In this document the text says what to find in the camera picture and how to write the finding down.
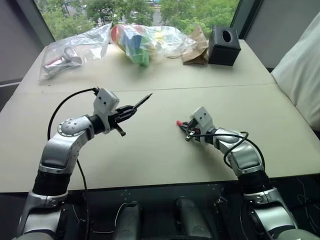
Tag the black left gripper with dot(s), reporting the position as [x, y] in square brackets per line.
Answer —
[117, 119]

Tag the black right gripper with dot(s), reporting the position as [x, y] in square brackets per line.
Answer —
[193, 130]

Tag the red marker cap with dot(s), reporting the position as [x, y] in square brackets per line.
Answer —
[178, 122]

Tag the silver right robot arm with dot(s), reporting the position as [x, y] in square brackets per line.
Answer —
[245, 155]

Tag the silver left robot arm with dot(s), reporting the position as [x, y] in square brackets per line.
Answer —
[62, 150]

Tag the green block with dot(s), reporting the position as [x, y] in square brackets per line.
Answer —
[140, 57]

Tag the blue block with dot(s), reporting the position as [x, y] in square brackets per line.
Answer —
[136, 40]

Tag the brown paper bag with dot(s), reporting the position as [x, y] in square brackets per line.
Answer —
[197, 50]

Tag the red and orange toy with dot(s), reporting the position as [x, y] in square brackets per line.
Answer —
[117, 35]

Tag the silver metal can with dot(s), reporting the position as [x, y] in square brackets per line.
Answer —
[71, 54]

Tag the yellow block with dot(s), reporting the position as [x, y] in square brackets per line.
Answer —
[161, 36]

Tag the clear plastic bag with blocks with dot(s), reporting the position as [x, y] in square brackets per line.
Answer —
[170, 40]

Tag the black tissue box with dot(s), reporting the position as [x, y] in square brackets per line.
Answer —
[223, 50]

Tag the silver and red can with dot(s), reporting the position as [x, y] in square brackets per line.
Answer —
[55, 64]

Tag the clear plastic bag with cans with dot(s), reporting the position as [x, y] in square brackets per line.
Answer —
[75, 42]

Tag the dark grey rounded shape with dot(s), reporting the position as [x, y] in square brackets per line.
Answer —
[130, 222]

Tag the white cushion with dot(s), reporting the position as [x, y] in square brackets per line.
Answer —
[300, 70]

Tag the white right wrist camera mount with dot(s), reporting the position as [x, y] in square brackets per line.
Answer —
[203, 117]

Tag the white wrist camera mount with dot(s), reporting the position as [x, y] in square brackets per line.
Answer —
[106, 101]
[203, 117]

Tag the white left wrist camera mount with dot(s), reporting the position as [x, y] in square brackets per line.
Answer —
[106, 101]

